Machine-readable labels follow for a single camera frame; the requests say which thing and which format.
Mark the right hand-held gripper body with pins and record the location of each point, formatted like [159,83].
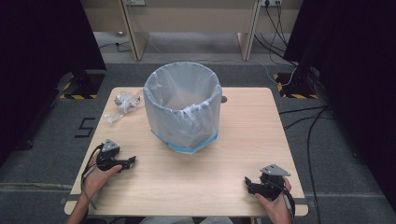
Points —
[271,186]

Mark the bin with blue liner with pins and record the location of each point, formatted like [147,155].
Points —
[183,121]

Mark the person's left hand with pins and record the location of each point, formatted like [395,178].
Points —
[96,180]

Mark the black stand base striped tape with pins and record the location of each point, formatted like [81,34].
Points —
[82,87]
[295,88]

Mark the blue trash bin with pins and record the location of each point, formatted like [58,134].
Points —
[186,149]

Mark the white power strip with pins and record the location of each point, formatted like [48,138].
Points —
[134,2]

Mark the white wall socket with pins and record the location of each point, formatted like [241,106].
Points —
[271,2]

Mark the black curtain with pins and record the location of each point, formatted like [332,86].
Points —
[358,77]
[37,62]

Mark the crumpled clear plastic bag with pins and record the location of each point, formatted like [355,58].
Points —
[124,104]

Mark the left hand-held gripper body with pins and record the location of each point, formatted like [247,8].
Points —
[107,157]

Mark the person's right hand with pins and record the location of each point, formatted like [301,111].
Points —
[277,208]

